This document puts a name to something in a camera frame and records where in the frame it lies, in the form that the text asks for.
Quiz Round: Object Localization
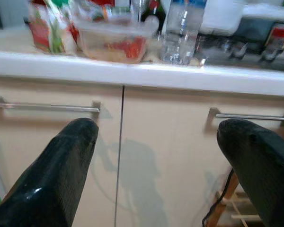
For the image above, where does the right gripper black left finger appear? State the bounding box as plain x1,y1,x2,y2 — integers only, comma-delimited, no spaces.
0,117,99,227

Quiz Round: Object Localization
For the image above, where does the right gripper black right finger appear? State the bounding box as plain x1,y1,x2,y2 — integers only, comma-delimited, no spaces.
216,118,284,227

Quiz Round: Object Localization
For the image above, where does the clear water bottle blue label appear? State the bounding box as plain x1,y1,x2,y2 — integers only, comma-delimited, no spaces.
160,0,208,66

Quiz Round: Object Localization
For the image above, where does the beige cabinet door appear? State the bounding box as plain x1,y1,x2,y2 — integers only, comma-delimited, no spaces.
115,85,284,227
0,75,124,227

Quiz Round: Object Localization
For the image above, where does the black gas stove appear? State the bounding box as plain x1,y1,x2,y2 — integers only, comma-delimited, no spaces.
196,16,284,71

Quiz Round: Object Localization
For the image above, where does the red cardboard box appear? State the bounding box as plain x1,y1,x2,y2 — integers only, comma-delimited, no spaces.
266,26,284,52

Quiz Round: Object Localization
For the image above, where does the red white green juice carton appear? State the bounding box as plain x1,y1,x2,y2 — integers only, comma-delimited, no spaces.
28,0,80,54

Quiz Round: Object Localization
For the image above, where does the clear plastic food container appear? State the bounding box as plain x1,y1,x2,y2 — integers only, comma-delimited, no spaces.
74,20,152,64

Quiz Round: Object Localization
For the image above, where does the white plastic container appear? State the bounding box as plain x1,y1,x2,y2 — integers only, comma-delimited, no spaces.
200,0,246,36

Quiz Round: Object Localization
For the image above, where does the red green food packet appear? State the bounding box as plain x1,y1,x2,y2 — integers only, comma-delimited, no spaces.
81,0,133,23

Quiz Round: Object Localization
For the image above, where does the dark glass bottle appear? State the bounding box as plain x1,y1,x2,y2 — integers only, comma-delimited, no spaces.
141,0,168,34

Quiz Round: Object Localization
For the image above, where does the black power cable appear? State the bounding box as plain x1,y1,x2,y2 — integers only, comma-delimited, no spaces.
202,168,235,227

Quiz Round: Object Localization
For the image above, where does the silver bar cabinet handle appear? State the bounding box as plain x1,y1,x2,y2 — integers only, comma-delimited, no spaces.
208,107,284,122
0,96,101,113

